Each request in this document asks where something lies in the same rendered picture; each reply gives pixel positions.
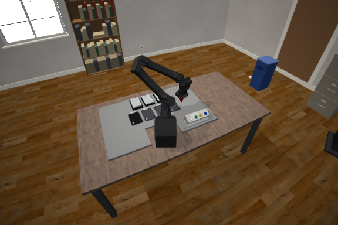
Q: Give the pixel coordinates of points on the white button panel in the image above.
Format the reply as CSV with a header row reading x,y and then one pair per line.
x,y
196,116

